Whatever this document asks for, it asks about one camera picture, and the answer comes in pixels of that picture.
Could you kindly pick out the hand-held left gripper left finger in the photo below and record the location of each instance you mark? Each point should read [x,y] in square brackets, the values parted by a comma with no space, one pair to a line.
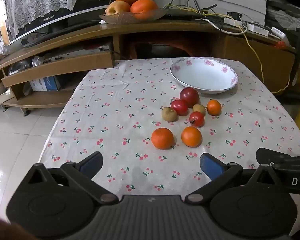
[92,163]

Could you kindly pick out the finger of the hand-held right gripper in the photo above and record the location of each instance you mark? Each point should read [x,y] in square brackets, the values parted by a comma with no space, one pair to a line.
[270,156]

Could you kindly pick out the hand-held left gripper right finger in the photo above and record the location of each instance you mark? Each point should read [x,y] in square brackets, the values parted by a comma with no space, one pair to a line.
[210,163]

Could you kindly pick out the small red fruit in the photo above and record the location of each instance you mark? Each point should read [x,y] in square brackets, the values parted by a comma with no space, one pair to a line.
[197,119]
[179,107]

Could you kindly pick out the brown kiwi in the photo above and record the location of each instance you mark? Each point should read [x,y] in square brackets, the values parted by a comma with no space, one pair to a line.
[169,114]
[199,109]

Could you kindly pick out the small orange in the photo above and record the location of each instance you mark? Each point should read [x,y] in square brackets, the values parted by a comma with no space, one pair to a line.
[214,107]

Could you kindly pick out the large dark red apple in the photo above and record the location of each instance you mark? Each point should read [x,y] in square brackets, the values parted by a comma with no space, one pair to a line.
[189,97]

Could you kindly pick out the white floral bowl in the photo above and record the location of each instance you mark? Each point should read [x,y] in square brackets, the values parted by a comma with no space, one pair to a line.
[202,76]

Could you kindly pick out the cherry print tablecloth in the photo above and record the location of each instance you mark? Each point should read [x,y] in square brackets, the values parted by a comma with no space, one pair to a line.
[120,120]

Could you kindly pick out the yellow box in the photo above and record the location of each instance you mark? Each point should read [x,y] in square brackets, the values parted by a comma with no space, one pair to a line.
[299,77]

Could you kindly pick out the blue and white box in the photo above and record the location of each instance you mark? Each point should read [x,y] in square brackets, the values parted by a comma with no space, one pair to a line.
[45,83]

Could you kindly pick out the red plastic item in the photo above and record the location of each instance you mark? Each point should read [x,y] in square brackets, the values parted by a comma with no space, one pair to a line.
[280,44]

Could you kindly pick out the silver media player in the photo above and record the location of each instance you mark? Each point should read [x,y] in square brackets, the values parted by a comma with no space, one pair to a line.
[77,53]

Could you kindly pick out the white labelled device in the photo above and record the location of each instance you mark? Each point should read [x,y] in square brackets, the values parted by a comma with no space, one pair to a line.
[280,33]

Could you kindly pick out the crumpled plastic bag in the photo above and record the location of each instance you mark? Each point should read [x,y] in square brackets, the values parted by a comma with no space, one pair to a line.
[22,65]

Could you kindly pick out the white power strip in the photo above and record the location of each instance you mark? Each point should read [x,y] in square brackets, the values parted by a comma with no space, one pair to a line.
[257,28]

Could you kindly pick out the clear plastic bag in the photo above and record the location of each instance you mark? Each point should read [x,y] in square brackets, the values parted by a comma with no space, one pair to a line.
[285,17]

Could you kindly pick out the wooden television stand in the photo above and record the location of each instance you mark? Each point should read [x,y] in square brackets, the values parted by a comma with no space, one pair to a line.
[77,31]

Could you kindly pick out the black power adapter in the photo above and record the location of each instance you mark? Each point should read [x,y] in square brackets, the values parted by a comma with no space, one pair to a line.
[233,15]

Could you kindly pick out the glass fruit dish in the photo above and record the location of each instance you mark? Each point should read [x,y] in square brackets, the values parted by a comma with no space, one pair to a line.
[120,18]

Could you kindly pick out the black router with antennas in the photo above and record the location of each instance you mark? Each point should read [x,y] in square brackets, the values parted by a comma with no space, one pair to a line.
[180,13]

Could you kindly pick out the yellow red apple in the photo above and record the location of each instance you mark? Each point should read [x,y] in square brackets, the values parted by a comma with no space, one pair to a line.
[117,7]

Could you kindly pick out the white lace cloth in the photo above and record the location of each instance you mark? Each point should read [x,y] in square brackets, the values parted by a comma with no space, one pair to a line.
[35,0]

